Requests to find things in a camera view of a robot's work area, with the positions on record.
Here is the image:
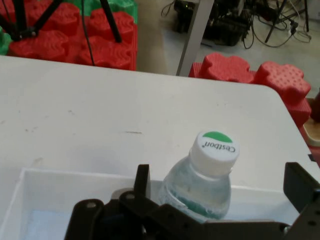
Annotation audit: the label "tangled black floor cables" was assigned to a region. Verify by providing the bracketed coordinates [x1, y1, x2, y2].
[242, 0, 313, 50]

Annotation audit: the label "black tripod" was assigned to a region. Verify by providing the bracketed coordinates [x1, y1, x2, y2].
[0, 0, 123, 43]

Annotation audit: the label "grey metal post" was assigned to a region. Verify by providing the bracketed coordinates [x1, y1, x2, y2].
[175, 0, 216, 77]

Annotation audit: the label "white cardboard box blue print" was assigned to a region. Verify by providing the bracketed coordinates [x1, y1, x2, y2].
[0, 167, 301, 240]

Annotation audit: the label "green foam building block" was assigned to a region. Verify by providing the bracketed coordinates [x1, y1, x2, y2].
[0, 26, 13, 56]
[61, 0, 137, 13]

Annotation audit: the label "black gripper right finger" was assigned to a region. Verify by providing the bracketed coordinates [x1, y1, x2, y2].
[282, 161, 320, 240]

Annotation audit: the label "water bottle green label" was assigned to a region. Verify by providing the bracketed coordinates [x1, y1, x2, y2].
[157, 129, 241, 223]

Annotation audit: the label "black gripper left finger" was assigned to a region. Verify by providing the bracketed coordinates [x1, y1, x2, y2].
[66, 163, 209, 240]

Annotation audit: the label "thin black tripod cable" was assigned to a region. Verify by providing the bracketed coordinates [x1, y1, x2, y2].
[81, 14, 96, 67]

